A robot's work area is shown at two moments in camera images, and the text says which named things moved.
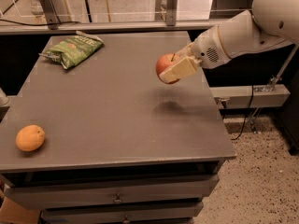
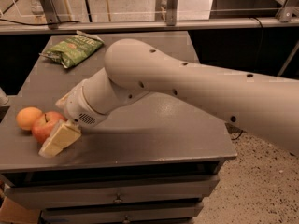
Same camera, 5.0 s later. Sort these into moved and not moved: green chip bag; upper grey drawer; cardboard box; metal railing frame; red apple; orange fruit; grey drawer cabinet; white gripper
Moved: red apple; orange fruit; white gripper
Not moved: upper grey drawer; cardboard box; grey drawer cabinet; green chip bag; metal railing frame
